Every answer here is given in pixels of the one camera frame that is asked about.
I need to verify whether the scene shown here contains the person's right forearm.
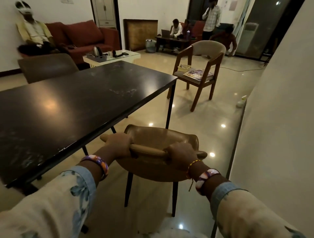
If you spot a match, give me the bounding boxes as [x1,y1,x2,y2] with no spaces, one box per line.
[190,161,307,238]

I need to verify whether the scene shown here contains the black table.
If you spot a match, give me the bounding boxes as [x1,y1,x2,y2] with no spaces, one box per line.
[0,60,178,196]

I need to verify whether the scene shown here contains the person's left forearm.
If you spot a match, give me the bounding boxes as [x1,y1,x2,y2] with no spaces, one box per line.
[0,157,113,238]

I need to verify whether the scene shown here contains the red yellow thread bracelet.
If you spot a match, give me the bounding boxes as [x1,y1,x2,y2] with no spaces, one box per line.
[185,159,204,192]

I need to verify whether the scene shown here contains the person's left hand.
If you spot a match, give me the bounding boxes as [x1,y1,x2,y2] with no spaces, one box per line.
[103,132,134,163]

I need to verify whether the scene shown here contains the person's right hand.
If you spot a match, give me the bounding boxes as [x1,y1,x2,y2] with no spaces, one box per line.
[163,142,201,172]

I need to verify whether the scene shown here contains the white spray bottle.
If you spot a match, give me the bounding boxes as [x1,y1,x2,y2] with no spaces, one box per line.
[235,95,248,108]

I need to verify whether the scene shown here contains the white panelled door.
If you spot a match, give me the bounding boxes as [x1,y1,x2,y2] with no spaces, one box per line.
[91,0,122,29]

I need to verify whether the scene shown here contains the wooden beige armchair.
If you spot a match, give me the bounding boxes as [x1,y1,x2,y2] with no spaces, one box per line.
[166,40,227,112]

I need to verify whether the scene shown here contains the grey tray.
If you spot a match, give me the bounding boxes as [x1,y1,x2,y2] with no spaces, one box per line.
[85,53,108,62]

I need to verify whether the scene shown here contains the orange purple bangle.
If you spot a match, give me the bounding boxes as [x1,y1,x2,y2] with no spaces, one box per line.
[80,154,109,181]

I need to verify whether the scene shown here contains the white coffee table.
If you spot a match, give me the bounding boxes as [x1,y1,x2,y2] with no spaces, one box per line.
[82,50,141,68]

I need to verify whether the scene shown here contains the person's floral cream garment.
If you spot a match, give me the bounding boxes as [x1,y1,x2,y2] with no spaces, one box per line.
[137,228,209,238]

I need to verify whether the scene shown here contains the red sofa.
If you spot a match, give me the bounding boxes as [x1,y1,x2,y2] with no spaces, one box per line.
[18,19,121,65]
[170,20,206,40]

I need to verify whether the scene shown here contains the brown chair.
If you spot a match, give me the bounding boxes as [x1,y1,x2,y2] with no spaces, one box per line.
[17,53,79,84]
[99,124,208,217]

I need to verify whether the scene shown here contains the white purple bangle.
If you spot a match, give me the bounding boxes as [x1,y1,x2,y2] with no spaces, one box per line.
[195,168,221,196]

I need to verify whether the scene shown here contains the brown wooden board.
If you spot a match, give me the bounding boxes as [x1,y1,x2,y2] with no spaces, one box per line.
[123,19,159,52]

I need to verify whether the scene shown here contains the grey bin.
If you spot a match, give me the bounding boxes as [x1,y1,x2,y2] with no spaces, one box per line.
[145,39,157,54]

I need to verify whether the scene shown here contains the floral placemat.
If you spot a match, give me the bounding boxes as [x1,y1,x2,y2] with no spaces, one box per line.
[183,68,214,80]
[189,72,214,82]

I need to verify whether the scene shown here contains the light curtain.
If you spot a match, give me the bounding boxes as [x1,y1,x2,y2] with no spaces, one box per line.
[232,0,255,49]

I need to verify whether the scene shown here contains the dark low table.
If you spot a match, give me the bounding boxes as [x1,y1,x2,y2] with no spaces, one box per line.
[155,35,191,53]

